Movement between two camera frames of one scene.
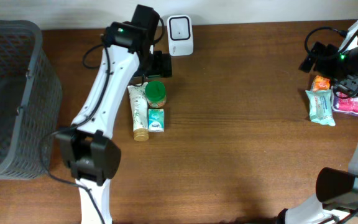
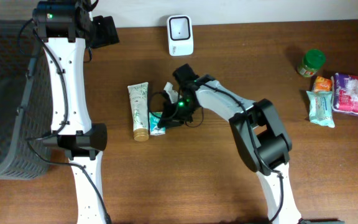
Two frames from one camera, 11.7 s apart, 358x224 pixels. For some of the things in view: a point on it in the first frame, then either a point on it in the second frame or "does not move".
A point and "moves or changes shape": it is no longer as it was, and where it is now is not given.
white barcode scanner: [180, 35] does not move
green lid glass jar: [156, 94] moves or changes shape
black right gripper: [348, 84] → [169, 115]
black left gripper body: [156, 65] → [101, 34]
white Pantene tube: [138, 96] does not move
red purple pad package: [355, 105] does not move
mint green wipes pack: [321, 107] does not move
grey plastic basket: [20, 99] does not move
